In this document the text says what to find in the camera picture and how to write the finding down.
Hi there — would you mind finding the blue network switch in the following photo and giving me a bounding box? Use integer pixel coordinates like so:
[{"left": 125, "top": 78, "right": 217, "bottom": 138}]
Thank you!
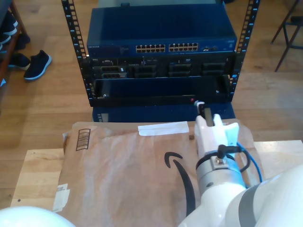
[{"left": 86, "top": 5, "right": 238, "bottom": 57}]

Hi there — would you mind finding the dark blue flat device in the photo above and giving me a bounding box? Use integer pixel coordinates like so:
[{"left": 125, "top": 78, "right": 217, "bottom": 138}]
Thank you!
[{"left": 92, "top": 104, "right": 236, "bottom": 123}]

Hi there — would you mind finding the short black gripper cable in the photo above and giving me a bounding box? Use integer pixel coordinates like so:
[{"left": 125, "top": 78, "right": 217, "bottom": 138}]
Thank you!
[{"left": 217, "top": 144, "right": 251, "bottom": 173}]

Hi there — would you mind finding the black perforated rack upright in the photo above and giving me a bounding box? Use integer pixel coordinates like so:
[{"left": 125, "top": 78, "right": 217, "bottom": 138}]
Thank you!
[
  {"left": 61, "top": 0, "right": 95, "bottom": 107},
  {"left": 228, "top": 0, "right": 260, "bottom": 102}
]

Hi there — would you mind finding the black rack server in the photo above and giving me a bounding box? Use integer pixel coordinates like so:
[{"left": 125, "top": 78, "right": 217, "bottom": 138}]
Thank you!
[{"left": 80, "top": 53, "right": 237, "bottom": 80}]

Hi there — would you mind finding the brown paper mailer envelope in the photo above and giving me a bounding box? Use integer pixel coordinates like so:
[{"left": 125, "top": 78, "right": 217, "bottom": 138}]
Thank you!
[{"left": 51, "top": 119, "right": 266, "bottom": 227}]

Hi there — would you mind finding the metal frame chair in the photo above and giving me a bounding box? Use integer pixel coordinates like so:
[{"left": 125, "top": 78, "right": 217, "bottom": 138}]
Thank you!
[{"left": 270, "top": 0, "right": 303, "bottom": 73}]

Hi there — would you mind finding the blue network cable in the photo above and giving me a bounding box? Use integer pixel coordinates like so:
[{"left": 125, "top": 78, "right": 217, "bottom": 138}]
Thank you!
[{"left": 236, "top": 141, "right": 264, "bottom": 183}]

